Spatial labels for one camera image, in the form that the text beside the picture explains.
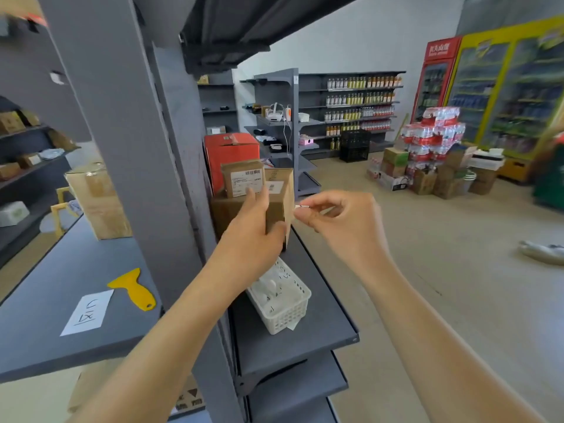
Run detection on dark shelf unit with parcels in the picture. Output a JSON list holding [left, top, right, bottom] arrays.
[[0, 96, 82, 269]]

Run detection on stack of water bottle packs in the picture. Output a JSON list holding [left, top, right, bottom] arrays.
[[400, 106, 467, 164]]

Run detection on red drinks fridge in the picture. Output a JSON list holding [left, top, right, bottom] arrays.
[[411, 36, 463, 125]]

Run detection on person's right hand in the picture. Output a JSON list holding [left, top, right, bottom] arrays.
[[293, 190, 394, 276]]

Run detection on yellow drinks fridge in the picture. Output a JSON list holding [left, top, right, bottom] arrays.
[[444, 16, 564, 183]]

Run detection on white handwritten paper note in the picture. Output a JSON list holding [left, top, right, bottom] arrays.
[[60, 289, 115, 337]]

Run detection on person's right forearm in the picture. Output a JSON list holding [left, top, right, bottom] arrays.
[[359, 255, 548, 423]]

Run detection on white foam block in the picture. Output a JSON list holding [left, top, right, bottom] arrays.
[[0, 201, 31, 228]]

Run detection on pile of cardboard boxes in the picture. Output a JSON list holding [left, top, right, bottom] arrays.
[[367, 144, 506, 200]]

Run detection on black plastic crate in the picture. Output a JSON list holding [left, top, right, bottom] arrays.
[[339, 129, 371, 163]]

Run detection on grey cloth bundle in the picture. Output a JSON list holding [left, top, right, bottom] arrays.
[[518, 240, 564, 266]]

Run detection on cardboard box with black symbols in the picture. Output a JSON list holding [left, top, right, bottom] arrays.
[[67, 359, 206, 417]]

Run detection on green bin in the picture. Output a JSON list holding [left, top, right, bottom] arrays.
[[532, 132, 564, 212]]

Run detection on large brown cardboard box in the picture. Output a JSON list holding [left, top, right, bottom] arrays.
[[211, 167, 295, 252]]

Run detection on rows of bottles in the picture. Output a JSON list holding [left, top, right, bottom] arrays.
[[324, 75, 403, 150]]

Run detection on grey freestanding shelf unit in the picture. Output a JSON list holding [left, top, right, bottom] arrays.
[[240, 68, 325, 197]]

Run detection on person's left forearm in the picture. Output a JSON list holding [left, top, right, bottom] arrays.
[[66, 257, 264, 423]]

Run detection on person's left hand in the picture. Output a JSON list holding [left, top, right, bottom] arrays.
[[209, 186, 287, 283]]

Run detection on taped brown cardboard box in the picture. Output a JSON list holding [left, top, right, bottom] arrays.
[[65, 162, 133, 241]]

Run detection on white plastic basket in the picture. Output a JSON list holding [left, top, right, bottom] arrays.
[[245, 257, 313, 335]]

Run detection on yellow plastic scraper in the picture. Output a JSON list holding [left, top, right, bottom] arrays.
[[107, 268, 157, 312]]

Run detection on tall grey metal shelf unit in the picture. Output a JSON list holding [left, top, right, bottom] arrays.
[[0, 0, 366, 423]]

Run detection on small labelled cardboard box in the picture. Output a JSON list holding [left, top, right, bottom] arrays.
[[220, 160, 266, 199]]

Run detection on yellow wooden frame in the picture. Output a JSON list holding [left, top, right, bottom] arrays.
[[50, 187, 83, 239]]

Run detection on dark wall shelf unit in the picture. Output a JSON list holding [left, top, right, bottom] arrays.
[[197, 70, 406, 160]]

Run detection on red cardboard box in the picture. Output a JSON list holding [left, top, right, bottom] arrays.
[[204, 132, 261, 195]]

